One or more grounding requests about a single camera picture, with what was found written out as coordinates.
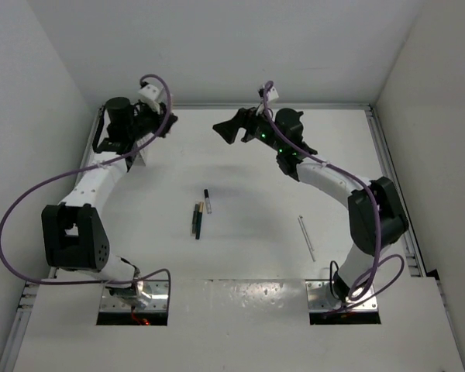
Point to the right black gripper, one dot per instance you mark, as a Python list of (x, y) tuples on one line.
[(247, 118)]

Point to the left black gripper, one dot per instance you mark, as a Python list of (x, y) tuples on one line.
[(158, 118)]

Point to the black clear mascara tube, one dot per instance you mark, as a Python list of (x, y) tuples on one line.
[(207, 202)]

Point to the dark green gold pencil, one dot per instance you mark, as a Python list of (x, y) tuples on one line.
[(199, 220)]

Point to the black grey makeup pencil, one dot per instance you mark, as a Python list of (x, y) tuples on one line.
[(194, 219)]

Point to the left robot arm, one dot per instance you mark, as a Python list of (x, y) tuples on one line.
[(73, 234)]

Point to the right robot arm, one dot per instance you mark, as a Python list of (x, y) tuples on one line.
[(376, 216)]

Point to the white two-slot organizer box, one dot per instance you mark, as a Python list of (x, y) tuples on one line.
[(142, 153)]

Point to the thin clear silver stick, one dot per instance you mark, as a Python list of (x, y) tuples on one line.
[(306, 237)]

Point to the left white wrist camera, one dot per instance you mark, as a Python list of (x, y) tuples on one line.
[(150, 95)]

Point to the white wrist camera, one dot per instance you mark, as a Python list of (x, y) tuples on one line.
[(269, 94), (150, 95)]

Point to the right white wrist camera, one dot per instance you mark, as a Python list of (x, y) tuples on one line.
[(269, 94)]

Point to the aluminium frame rail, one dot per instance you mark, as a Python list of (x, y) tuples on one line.
[(412, 251)]

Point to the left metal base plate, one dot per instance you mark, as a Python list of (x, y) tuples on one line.
[(144, 296)]

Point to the metal base plate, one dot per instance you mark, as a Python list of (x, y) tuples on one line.
[(144, 296), (320, 299)]

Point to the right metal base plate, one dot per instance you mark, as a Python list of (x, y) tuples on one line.
[(320, 299)]

